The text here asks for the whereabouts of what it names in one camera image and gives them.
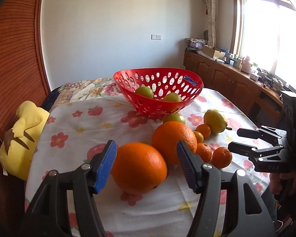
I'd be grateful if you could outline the cream patterned curtain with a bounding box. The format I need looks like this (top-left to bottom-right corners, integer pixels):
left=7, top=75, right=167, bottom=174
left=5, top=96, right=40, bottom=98
left=203, top=0, right=220, bottom=47

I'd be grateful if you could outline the green apple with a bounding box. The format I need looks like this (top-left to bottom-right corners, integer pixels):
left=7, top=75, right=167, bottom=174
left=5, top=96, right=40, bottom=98
left=135, top=86, right=154, bottom=99
left=162, top=113, right=186, bottom=125
left=162, top=92, right=182, bottom=102

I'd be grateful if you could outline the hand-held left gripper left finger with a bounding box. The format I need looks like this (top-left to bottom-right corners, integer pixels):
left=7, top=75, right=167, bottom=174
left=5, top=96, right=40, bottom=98
left=22, top=139, right=118, bottom=237

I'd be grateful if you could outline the small tangerine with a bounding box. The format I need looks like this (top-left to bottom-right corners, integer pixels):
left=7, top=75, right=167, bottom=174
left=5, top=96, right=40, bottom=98
left=195, top=142, right=213, bottom=163
left=193, top=131, right=204, bottom=144
left=210, top=146, right=233, bottom=169
left=196, top=123, right=211, bottom=139

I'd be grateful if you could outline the cardboard box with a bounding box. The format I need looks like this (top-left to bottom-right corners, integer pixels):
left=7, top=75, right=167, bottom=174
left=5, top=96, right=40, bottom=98
left=202, top=45, right=225, bottom=59

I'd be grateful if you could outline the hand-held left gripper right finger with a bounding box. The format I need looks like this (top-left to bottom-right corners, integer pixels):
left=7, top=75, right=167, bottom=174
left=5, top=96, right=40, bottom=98
left=176, top=140, right=278, bottom=237

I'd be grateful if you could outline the large orange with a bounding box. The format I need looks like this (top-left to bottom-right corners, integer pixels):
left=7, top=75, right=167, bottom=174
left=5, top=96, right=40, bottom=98
left=151, top=121, right=198, bottom=166
left=111, top=142, right=168, bottom=195

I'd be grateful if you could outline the folded patterned cloth pile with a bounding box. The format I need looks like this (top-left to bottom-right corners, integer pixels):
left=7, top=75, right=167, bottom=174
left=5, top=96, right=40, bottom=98
left=185, top=38, right=209, bottom=44

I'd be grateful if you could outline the yellow plush toy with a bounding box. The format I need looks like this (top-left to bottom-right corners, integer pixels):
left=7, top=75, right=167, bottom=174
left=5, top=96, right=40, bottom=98
left=0, top=100, right=50, bottom=181

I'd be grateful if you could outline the white plastic jug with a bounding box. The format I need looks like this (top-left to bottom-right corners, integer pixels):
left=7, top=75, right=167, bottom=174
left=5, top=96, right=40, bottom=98
left=242, top=55, right=252, bottom=74

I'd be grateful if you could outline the wooden slatted wardrobe door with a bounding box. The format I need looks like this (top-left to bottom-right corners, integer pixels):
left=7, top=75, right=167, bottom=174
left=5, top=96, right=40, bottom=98
left=0, top=0, right=52, bottom=237

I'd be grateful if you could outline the dark blue bedding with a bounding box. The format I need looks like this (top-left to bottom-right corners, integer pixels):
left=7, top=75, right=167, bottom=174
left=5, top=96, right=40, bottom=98
left=41, top=86, right=65, bottom=109

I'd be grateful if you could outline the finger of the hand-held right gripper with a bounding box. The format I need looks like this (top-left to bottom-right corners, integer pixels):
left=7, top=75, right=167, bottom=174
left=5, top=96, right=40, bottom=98
left=228, top=141, right=291, bottom=165
left=237, top=125, right=288, bottom=145

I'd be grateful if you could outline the wooden framed window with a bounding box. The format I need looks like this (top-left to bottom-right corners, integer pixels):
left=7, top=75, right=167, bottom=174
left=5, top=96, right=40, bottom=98
left=232, top=0, right=296, bottom=97

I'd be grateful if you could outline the yellow lemon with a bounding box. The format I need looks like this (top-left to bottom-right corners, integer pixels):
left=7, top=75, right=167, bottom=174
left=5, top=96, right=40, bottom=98
left=203, top=109, right=233, bottom=134

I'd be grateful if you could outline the white flower strawberry print cloth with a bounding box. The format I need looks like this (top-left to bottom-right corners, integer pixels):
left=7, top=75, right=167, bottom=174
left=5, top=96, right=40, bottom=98
left=25, top=87, right=277, bottom=237

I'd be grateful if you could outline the red perforated plastic basket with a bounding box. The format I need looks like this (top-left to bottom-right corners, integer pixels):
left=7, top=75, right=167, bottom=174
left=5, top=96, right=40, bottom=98
left=113, top=67, right=204, bottom=119

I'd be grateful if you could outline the person's right hand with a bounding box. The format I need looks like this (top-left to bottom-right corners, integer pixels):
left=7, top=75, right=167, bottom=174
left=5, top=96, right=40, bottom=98
left=270, top=171, right=290, bottom=198

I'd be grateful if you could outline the beige floral bedsheet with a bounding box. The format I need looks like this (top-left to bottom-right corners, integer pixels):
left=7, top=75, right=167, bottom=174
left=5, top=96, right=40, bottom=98
left=48, top=77, right=125, bottom=106

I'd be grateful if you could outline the wooden cabinet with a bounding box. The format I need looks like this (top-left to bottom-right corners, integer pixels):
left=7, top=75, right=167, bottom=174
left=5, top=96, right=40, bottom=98
left=183, top=50, right=287, bottom=129

